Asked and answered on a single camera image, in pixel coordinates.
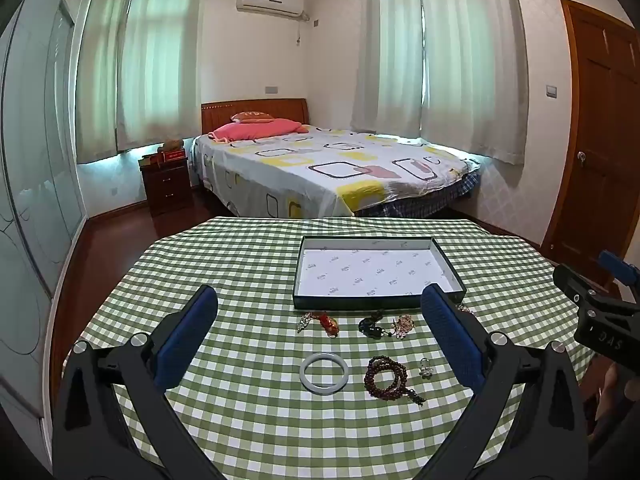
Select white jade bangle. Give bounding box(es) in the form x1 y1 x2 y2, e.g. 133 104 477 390
300 353 349 394

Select dark red bead bracelet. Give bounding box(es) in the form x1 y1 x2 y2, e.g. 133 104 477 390
364 355 427 407

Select brown wooden door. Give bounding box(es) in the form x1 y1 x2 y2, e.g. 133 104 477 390
542 0 640 286

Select black cord pendant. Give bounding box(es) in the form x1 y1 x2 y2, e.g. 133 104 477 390
358 310 396 342

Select wooden bed headboard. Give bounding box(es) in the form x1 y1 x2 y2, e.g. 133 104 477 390
201 98 310 136

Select wide cream curtain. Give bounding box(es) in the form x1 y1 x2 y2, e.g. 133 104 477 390
117 0 206 156
417 0 531 166

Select blue plaid mattress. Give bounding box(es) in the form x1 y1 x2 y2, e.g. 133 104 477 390
357 172 483 218

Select gold flower brooch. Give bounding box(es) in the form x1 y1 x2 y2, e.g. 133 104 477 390
391 314 416 342

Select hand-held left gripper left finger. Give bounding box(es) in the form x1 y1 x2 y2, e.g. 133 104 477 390
52 284 226 480

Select shallow dark green box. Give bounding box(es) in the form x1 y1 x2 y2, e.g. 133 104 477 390
292 235 467 310

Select person's right hand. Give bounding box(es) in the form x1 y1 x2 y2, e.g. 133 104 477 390
582 362 626 441

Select orange cushion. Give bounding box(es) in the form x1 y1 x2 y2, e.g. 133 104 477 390
231 110 275 124

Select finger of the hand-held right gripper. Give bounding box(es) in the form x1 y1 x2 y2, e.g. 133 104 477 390
598 250 640 305
552 263 608 311

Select glass sliding wardrobe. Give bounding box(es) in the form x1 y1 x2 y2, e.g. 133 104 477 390
0 0 88 411

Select pink pillow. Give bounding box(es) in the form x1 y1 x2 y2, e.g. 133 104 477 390
207 118 310 145

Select amber red pendant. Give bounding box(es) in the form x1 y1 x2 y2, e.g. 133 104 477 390
312 311 342 339

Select white air conditioner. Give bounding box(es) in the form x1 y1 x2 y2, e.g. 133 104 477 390
236 0 306 17

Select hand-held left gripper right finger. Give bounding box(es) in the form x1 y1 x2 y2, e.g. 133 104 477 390
415 284 591 480

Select narrow cream curtain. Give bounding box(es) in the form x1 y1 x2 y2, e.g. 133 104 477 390
75 0 131 163
350 0 426 136

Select patterned white bed sheet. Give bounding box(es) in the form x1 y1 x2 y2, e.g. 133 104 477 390
192 122 483 218

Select green checked tablecloth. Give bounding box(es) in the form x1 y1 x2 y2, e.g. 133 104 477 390
65 216 598 480

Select dark wooden nightstand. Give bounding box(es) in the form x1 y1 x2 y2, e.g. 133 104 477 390
139 156 191 217

